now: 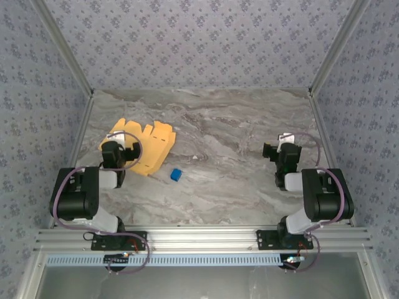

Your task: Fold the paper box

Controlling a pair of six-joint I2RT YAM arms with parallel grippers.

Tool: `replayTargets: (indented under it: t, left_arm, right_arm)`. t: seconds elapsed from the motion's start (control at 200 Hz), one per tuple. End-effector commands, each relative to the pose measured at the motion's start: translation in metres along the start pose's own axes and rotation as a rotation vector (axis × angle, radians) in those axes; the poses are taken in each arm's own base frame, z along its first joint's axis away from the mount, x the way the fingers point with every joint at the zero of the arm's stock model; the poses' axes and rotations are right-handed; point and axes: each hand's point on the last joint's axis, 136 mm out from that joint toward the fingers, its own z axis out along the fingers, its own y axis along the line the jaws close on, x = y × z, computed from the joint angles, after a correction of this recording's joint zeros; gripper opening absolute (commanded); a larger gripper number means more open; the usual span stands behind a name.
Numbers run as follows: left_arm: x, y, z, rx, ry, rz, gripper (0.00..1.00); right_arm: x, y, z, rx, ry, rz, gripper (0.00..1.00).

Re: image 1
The yellow paper box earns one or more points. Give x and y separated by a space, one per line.
156 140

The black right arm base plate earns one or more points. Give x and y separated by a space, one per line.
266 240

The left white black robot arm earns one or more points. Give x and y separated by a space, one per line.
74 199

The aluminium side rail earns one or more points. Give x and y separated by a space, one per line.
81 130
322 130

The black controller board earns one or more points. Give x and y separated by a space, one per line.
113 259
293 264

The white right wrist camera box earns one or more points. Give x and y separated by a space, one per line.
286 138

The grey metal panel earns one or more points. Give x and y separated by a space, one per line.
199 283

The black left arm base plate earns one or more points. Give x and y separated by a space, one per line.
140 241

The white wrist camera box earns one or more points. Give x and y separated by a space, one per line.
117 137
286 138

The aluminium cross rail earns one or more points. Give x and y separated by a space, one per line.
199 238

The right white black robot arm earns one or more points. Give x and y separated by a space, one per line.
327 199

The aluminium corner post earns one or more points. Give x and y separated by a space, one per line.
339 46
62 46

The small blue block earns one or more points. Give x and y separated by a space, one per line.
176 174

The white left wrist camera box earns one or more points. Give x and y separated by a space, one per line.
117 137

